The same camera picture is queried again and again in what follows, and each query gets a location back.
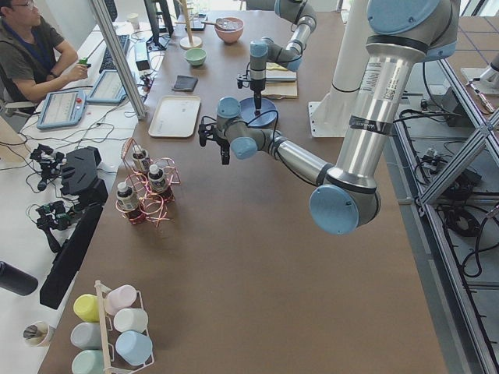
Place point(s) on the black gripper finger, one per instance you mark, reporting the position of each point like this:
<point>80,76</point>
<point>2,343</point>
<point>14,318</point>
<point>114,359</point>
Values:
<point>257,106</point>
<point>225,157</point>

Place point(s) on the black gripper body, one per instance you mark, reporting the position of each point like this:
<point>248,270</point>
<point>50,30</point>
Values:
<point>257,93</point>
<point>223,148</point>

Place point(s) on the blue round plate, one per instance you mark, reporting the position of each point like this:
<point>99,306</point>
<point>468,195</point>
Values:
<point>267,116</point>

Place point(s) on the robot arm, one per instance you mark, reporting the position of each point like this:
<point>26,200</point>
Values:
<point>289,55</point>
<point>383,40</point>

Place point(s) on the wooden cutting board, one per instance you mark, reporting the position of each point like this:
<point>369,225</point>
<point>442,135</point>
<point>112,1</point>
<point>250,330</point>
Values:
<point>280,82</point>

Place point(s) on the cream rabbit tray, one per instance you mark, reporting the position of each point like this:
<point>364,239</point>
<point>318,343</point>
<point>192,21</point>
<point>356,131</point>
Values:
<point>175,117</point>

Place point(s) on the pink bowl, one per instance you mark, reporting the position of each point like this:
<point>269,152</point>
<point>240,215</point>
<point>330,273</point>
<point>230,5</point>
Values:
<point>231,36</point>

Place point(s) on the green bowl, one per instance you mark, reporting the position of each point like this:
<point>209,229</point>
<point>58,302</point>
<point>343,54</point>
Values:
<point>195,56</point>

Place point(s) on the metal ice scoop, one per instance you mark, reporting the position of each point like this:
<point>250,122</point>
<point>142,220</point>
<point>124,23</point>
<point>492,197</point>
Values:
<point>223,24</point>

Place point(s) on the grey folded cloth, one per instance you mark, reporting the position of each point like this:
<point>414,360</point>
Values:
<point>185,83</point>

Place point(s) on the dark tea bottle middle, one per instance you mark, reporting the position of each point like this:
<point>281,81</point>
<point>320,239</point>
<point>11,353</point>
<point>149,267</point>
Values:
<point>158,182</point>

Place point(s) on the dark tea bottle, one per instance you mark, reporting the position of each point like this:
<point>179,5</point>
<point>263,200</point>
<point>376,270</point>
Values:
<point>158,182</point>
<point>141,159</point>
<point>129,203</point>

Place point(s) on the wooden stand round base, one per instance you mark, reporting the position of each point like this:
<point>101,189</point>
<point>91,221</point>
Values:
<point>190,41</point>

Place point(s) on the dark tea bottle back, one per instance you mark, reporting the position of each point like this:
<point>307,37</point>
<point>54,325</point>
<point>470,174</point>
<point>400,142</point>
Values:
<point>141,159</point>

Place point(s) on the dark tea bottle front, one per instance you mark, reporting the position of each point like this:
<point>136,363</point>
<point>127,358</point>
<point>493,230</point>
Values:
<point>129,203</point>

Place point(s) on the teach pendant far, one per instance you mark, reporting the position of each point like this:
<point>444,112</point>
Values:
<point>108,89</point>

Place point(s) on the teach pendant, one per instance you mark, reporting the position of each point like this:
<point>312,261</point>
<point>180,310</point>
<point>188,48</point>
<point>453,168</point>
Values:
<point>108,89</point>
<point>62,109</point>

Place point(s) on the teach pendant near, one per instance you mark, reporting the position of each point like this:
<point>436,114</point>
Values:
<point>62,109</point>

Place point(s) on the pink cup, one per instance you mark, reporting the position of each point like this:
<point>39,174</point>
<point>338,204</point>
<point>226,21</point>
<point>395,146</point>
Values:
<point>119,298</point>

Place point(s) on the white cup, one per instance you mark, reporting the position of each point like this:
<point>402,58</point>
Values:
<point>131,319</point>

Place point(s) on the yellow cup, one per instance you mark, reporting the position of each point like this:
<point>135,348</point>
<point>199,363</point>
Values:
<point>86,308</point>

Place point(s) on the seated person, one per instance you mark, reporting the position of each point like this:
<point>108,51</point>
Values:
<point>35,59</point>

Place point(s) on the blue cup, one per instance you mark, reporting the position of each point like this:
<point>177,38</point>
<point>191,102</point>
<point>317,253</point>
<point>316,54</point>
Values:
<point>135,348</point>

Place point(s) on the black long bar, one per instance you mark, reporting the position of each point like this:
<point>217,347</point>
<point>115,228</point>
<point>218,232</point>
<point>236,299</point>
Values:
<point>69,259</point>

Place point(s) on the grey cup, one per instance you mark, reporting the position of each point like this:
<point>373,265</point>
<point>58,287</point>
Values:
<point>86,336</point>

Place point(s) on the black cylinder bottle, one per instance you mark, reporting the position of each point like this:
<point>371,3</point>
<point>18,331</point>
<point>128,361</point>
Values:
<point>17,281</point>

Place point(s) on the mint green cup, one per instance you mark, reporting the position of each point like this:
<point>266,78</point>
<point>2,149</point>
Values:
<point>88,362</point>

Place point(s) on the paper cup with utensils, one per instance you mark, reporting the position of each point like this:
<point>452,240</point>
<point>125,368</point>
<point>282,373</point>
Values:
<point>38,334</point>

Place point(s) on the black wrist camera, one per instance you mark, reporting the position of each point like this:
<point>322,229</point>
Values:
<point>244,80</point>
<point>207,130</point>

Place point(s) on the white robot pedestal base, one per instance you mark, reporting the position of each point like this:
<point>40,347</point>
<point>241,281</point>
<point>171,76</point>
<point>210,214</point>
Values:
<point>330,117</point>

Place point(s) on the copper wire bottle rack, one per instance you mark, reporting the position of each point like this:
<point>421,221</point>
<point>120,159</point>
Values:
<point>153,206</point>

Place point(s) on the aluminium frame post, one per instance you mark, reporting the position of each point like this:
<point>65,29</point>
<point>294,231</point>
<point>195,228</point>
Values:
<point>104,22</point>

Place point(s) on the black gripper mount part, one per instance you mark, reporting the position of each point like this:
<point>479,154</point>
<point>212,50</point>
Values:
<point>79,176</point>

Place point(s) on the white wire cup rack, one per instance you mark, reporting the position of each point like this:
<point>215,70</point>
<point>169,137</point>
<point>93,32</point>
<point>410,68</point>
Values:
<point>113,362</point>

